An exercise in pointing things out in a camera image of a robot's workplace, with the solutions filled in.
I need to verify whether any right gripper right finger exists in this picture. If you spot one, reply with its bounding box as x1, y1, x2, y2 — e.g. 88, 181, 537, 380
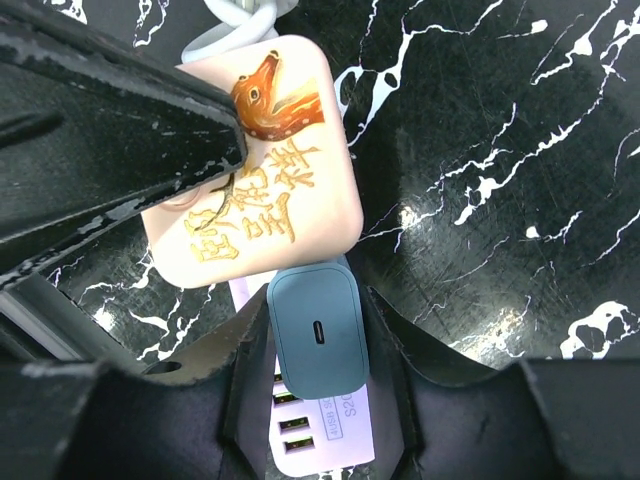
362, 287, 639, 479

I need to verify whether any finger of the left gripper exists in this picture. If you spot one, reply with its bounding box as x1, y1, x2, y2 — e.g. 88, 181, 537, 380
1, 1, 247, 287

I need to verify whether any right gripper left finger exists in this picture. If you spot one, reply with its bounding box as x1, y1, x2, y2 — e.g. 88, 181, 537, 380
1, 291, 273, 479

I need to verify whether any purple power strip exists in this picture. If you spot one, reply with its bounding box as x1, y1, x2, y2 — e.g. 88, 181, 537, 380
229, 257, 375, 478

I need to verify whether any blue usb charger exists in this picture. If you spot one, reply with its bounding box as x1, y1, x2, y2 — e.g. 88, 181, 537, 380
266, 261, 369, 400

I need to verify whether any white cable of purple strip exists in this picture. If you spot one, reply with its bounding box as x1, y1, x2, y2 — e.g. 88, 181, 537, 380
180, 0, 300, 65

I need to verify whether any pink cube deer adapter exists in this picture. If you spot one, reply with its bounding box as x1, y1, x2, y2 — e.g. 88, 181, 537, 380
142, 35, 363, 289

